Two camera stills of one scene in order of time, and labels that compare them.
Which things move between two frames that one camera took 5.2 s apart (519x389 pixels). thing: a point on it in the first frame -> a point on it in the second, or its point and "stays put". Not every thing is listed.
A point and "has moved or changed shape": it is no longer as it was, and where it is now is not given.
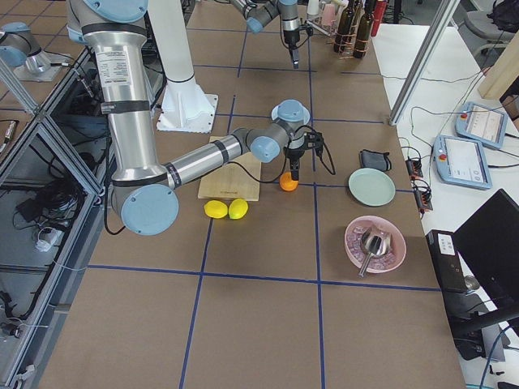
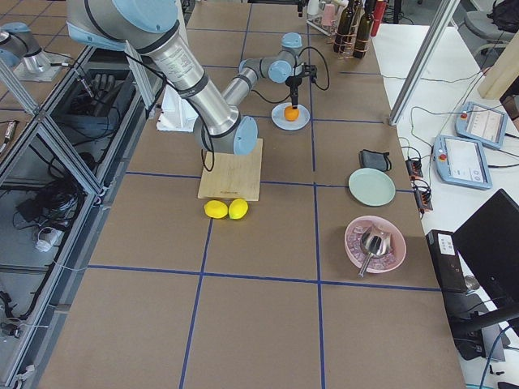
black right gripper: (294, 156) -> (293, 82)
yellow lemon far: (216, 209) stays put
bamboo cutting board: (238, 180) stays put
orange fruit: (287, 183) has moved or changed shape
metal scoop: (376, 243) stays put
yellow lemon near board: (238, 208) stays put
